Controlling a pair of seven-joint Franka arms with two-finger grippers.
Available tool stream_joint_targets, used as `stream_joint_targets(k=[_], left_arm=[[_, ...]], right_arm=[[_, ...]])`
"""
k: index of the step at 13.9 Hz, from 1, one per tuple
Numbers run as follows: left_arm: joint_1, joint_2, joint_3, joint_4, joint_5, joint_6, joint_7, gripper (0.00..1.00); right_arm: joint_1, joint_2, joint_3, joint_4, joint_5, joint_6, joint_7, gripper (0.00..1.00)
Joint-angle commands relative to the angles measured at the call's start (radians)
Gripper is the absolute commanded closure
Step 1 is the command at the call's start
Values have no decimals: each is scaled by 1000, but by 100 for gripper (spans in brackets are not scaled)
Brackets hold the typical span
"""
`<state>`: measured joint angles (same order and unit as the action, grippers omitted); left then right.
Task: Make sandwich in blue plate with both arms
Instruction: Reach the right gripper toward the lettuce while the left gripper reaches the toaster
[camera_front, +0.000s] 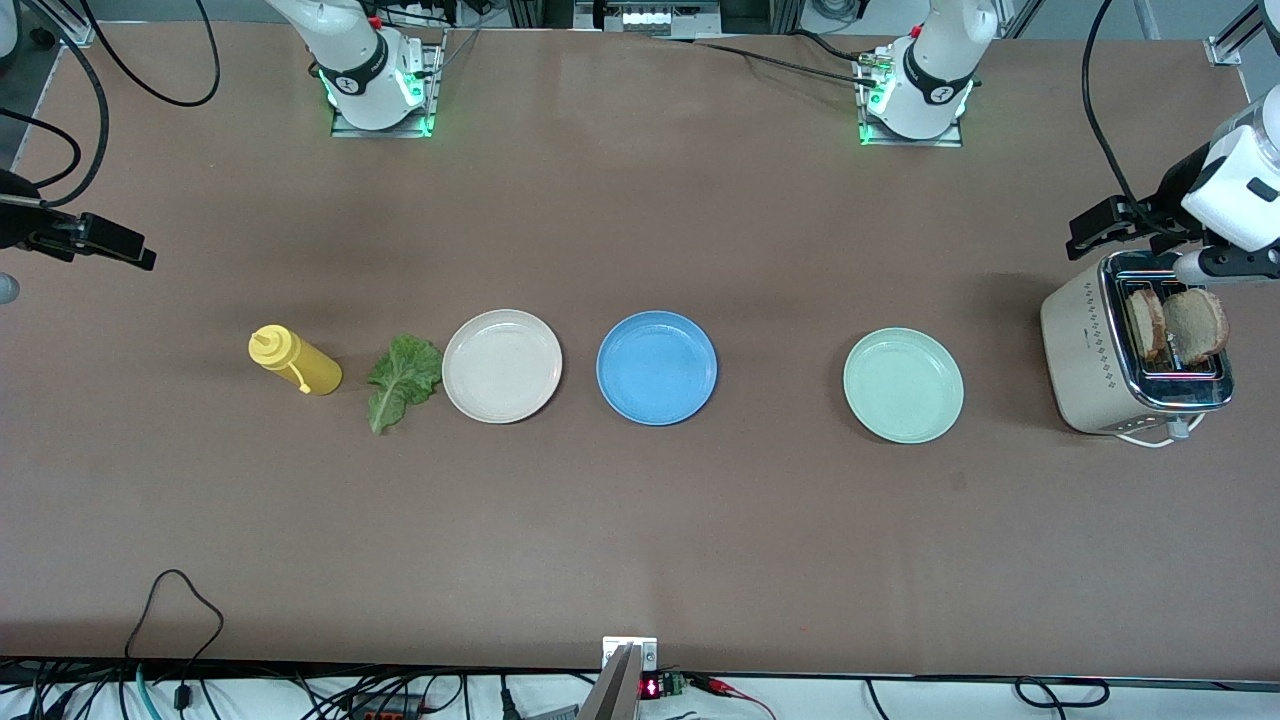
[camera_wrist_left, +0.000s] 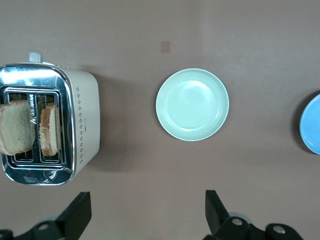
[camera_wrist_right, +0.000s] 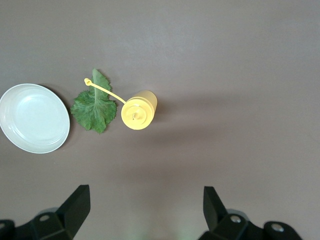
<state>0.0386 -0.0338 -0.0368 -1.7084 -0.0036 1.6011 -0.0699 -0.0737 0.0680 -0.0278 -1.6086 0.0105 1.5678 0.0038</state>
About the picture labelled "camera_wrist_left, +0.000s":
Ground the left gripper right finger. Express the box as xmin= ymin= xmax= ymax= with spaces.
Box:
xmin=203 ymin=189 xmax=304 ymax=240

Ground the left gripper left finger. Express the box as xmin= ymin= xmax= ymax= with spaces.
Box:
xmin=0 ymin=191 xmax=92 ymax=240

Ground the toasted bread slice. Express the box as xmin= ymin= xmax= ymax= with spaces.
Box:
xmin=39 ymin=102 xmax=62 ymax=157
xmin=0 ymin=99 xmax=36 ymax=156

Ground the pale green plate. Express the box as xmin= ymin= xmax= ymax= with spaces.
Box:
xmin=155 ymin=68 xmax=230 ymax=142

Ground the blue plate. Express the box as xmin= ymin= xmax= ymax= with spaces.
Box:
xmin=299 ymin=93 xmax=320 ymax=155

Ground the cream chrome toaster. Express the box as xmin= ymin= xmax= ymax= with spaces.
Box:
xmin=0 ymin=51 xmax=101 ymax=186

